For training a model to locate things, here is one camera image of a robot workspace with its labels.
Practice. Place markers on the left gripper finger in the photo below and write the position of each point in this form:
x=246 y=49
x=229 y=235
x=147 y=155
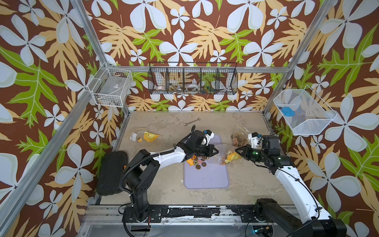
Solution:
x=213 y=153
x=212 y=149

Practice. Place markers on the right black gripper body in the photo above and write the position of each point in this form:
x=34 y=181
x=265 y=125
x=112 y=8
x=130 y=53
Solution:
x=256 y=155

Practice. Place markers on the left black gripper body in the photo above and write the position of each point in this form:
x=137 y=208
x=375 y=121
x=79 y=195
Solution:
x=201 y=149

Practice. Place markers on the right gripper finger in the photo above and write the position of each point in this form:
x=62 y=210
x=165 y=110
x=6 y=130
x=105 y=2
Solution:
x=244 y=148
x=244 y=154

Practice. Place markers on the clear bag of donuts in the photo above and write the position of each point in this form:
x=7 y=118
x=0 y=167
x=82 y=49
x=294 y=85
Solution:
x=226 y=155

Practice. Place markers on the ziploc bag with cookies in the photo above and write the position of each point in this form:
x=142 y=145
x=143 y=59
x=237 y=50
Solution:
x=142 y=135

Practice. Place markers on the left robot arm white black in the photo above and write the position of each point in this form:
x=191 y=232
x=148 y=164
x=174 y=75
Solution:
x=141 y=171

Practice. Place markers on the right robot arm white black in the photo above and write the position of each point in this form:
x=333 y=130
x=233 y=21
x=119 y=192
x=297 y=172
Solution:
x=313 y=220

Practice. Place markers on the clear bag of cookies back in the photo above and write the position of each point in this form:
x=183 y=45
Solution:
x=240 y=136

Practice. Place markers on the pile of poured cookies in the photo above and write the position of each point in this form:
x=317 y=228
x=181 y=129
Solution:
x=197 y=162

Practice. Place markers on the lavender plastic tray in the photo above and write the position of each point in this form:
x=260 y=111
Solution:
x=213 y=175

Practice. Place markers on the silver wrench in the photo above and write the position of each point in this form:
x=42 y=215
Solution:
x=187 y=123

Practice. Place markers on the blue object in basket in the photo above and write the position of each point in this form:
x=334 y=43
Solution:
x=287 y=111

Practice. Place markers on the white mesh basket right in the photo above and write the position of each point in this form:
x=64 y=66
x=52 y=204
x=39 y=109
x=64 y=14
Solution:
x=313 y=114

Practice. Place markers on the black tool case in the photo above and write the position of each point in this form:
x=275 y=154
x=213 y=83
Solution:
x=111 y=170

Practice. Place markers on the black mounting rail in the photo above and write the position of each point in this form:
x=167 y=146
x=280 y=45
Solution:
x=156 y=213

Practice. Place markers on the black wire basket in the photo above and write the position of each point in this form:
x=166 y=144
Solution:
x=192 y=78

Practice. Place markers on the white wire basket left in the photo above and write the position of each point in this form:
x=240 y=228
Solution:
x=110 y=86

